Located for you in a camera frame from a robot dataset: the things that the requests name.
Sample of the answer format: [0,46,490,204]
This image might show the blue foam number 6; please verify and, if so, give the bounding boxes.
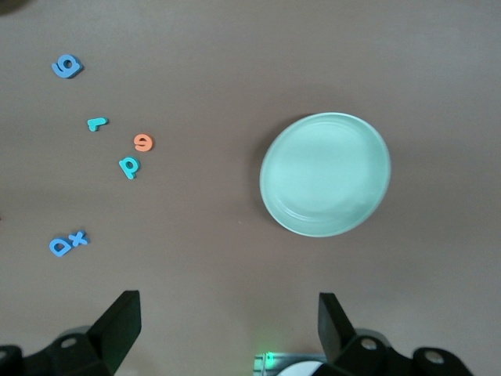
[51,54,85,79]

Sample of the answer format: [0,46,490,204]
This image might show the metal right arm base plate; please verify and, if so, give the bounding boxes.
[254,352,326,376]

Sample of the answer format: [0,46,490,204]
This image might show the teal foam letter p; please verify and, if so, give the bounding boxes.
[118,156,141,180]

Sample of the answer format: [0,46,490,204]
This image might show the orange foam letter e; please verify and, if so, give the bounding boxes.
[133,133,154,153]

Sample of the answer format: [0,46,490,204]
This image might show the brown table cover sheet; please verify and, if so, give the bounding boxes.
[0,0,501,376]

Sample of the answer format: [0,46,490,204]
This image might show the pale green plate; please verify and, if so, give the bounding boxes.
[259,111,392,238]

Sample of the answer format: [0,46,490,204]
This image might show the blue foam letter D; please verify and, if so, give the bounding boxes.
[49,237,74,259]

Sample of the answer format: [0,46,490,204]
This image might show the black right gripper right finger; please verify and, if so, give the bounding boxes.
[311,291,416,376]

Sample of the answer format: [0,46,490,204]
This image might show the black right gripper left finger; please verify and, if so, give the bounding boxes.
[25,289,142,376]

